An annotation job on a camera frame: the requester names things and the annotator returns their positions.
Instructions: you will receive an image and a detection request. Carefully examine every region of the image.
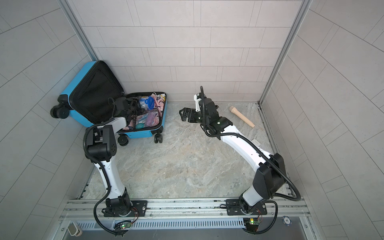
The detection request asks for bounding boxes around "beige wooden handle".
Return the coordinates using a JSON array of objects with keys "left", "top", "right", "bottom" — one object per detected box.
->
[{"left": 229, "top": 106, "right": 255, "bottom": 128}]

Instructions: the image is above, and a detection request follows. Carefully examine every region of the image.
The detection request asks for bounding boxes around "clear black-trimmed toiletry pouch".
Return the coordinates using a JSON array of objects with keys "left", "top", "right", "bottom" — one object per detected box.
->
[{"left": 135, "top": 109, "right": 160, "bottom": 129}]

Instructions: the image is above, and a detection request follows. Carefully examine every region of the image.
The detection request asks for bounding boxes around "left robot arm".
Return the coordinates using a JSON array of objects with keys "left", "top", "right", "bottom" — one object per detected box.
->
[{"left": 83, "top": 97, "right": 140, "bottom": 217}]

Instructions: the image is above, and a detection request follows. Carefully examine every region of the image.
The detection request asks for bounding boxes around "left circuit board with wires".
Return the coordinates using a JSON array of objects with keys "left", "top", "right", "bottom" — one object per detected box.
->
[{"left": 114, "top": 220, "right": 134, "bottom": 231}]

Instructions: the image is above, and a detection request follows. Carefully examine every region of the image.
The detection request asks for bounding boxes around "white ventilation grille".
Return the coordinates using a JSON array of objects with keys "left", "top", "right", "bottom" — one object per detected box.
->
[{"left": 77, "top": 220, "right": 245, "bottom": 231}]

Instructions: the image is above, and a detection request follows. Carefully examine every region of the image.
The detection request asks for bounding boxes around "blue hard-shell suitcase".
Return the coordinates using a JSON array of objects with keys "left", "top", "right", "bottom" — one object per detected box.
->
[{"left": 50, "top": 61, "right": 167, "bottom": 146}]

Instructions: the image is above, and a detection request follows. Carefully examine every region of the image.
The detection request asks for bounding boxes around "aluminium mounting rail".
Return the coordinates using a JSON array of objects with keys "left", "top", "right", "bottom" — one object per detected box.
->
[{"left": 59, "top": 197, "right": 310, "bottom": 221}]

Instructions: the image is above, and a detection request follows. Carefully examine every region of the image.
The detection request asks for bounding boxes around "pink navy patterned garment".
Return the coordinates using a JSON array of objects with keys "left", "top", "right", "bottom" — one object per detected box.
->
[{"left": 127, "top": 93, "right": 165, "bottom": 130}]

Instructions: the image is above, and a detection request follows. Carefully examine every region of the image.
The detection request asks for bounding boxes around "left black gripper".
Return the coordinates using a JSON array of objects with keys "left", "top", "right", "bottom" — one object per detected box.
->
[{"left": 125, "top": 95, "right": 144, "bottom": 117}]

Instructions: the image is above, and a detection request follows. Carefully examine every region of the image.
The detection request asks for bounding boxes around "circuit board with wires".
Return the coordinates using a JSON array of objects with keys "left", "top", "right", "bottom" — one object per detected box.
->
[
  {"left": 114, "top": 220, "right": 134, "bottom": 231},
  {"left": 243, "top": 218, "right": 260, "bottom": 233}
]

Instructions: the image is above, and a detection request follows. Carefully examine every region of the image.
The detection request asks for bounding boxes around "round blue white sticker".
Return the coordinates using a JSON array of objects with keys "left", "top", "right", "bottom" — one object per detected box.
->
[{"left": 283, "top": 216, "right": 292, "bottom": 226}]

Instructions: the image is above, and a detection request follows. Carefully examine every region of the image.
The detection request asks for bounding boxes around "clear jar with blue lid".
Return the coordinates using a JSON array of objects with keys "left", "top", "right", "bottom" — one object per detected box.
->
[{"left": 140, "top": 96, "right": 155, "bottom": 110}]

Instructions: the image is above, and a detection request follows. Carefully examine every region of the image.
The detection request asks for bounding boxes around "right circuit board with wires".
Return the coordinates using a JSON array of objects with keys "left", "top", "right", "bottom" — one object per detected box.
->
[{"left": 243, "top": 218, "right": 260, "bottom": 233}]

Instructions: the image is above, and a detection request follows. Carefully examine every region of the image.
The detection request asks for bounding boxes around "white yellow blue patterned shirt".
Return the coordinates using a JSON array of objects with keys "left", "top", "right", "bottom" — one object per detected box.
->
[{"left": 156, "top": 94, "right": 166, "bottom": 103}]

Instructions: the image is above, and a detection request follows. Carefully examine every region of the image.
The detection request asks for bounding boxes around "small white remote control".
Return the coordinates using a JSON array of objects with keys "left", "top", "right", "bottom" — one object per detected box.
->
[{"left": 252, "top": 139, "right": 261, "bottom": 147}]

